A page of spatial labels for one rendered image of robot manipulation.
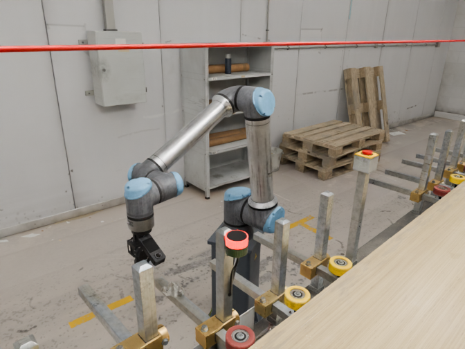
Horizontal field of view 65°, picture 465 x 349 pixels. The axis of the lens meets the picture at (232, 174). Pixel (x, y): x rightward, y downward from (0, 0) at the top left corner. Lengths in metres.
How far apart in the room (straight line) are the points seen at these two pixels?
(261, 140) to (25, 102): 2.25
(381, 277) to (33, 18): 2.99
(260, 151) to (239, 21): 2.83
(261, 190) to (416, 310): 0.84
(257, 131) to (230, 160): 2.90
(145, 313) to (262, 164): 0.97
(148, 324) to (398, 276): 0.85
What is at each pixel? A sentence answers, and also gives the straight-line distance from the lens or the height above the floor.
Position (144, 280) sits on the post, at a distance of 0.87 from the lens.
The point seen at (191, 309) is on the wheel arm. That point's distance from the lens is 1.21.
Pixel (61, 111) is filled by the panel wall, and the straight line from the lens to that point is 3.48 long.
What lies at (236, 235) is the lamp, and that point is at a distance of 0.96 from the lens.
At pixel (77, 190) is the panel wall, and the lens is 3.70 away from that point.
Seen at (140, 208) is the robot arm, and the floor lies 1.12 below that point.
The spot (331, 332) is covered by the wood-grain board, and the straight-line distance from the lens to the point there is 1.12.
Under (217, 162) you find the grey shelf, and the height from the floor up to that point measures 0.20.
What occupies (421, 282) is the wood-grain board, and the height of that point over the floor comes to 0.90.
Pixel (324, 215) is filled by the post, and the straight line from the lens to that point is 1.38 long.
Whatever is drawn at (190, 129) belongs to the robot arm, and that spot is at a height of 1.29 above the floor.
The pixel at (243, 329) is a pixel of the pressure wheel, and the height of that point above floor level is 0.91.
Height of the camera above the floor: 1.67
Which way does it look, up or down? 22 degrees down
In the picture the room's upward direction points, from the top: 1 degrees clockwise
